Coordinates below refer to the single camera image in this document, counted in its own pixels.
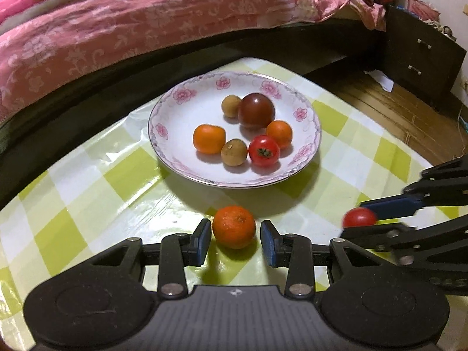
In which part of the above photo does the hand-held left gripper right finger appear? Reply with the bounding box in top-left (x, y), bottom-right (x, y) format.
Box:
top-left (260, 220), bottom-right (386, 298)

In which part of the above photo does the dark wooden nightstand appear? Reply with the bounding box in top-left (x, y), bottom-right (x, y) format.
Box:
top-left (385, 5), bottom-right (468, 111)

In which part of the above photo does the pink checked item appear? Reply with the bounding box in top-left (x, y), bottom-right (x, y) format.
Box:
top-left (407, 0), bottom-right (440, 21)

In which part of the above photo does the light orange mandarin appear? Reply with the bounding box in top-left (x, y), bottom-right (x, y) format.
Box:
top-left (192, 124), bottom-right (226, 155)

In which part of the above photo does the green white checked tablecloth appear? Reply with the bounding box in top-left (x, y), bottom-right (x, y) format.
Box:
top-left (0, 56), bottom-right (468, 351)

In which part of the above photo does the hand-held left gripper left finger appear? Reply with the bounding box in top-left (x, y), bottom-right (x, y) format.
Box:
top-left (90, 219), bottom-right (212, 298)

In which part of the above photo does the black bed frame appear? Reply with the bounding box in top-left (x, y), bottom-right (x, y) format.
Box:
top-left (0, 18), bottom-right (389, 211)

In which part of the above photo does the large dark red tomato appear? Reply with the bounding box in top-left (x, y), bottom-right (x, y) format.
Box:
top-left (238, 93), bottom-right (276, 129)

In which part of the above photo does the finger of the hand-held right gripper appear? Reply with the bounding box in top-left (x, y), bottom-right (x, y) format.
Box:
top-left (360, 156), bottom-right (468, 220)
top-left (342, 216), bottom-right (468, 275)

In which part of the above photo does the brown longan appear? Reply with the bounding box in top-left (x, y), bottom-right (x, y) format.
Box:
top-left (221, 95), bottom-right (242, 118)
top-left (220, 138), bottom-right (251, 167)

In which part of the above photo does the deep orange mandarin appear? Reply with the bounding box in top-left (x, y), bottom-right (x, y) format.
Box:
top-left (212, 206), bottom-right (256, 250)

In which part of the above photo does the pink floral blanket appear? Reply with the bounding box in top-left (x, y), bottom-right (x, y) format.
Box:
top-left (0, 0), bottom-right (387, 118)

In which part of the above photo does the white paper scrap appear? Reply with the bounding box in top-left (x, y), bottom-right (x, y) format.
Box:
top-left (363, 70), bottom-right (395, 92)

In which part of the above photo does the red cherry tomato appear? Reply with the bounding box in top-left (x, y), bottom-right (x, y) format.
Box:
top-left (248, 135), bottom-right (281, 167)
top-left (343, 207), bottom-right (378, 228)

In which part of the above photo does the white floral rimmed plate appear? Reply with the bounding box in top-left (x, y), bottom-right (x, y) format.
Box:
top-left (148, 72), bottom-right (323, 189)

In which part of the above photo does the small orange mandarin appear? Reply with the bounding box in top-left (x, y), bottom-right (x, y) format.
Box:
top-left (266, 120), bottom-right (293, 150)

